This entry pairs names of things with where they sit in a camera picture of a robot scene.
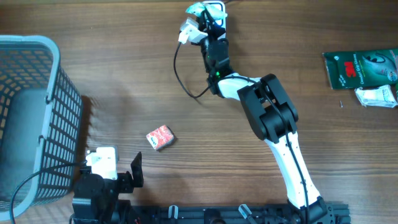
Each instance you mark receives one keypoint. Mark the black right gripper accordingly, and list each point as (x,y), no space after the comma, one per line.
(209,26)

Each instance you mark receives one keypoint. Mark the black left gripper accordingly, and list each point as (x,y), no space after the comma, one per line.
(127,184)

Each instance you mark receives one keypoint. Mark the red tissue packet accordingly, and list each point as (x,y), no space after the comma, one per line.
(160,137)

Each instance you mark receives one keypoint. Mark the green 3M gloves packet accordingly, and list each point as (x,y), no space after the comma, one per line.
(363,68)

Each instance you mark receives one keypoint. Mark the white tissue packet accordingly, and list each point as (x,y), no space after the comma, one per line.
(381,96)

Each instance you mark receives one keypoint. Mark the teal wipes packet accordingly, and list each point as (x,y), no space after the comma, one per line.
(196,9)

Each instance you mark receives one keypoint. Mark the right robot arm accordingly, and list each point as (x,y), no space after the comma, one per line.
(271,115)

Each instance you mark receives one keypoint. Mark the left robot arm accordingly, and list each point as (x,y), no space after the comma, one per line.
(96,199)

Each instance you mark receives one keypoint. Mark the white barcode scanner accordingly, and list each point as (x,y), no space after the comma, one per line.
(217,11)

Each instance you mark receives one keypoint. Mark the grey plastic mesh basket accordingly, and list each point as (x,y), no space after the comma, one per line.
(41,113)

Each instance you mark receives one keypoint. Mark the black mounting rail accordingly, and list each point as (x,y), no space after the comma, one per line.
(267,214)

